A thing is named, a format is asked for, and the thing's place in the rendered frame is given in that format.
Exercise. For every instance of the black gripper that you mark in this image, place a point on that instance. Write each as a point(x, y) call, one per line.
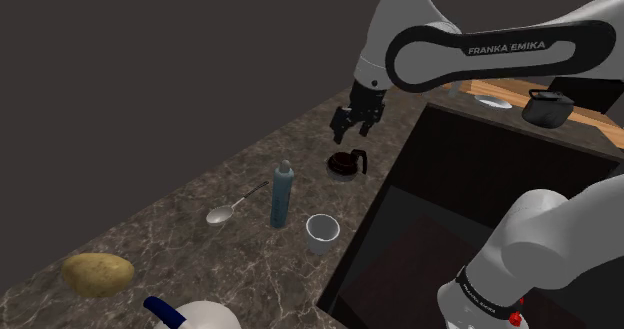
point(366, 101)

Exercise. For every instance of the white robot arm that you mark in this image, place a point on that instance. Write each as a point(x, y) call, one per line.
point(536, 250)

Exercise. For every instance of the dark glass coffee pot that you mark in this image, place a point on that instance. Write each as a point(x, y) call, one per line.
point(342, 164)

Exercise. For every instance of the blue spray bottle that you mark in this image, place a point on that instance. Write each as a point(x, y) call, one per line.
point(281, 196)

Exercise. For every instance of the dark sink basin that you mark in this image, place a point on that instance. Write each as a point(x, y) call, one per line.
point(429, 196)

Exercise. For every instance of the white cup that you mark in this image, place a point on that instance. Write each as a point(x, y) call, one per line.
point(321, 240)

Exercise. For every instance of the white plate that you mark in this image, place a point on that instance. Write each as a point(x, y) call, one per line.
point(493, 102)

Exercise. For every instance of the silver spoon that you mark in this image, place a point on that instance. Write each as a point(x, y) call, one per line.
point(219, 215)

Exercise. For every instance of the black kettle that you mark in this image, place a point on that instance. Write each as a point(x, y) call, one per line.
point(546, 111)

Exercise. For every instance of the brown potato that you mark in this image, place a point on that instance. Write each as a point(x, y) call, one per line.
point(97, 274)

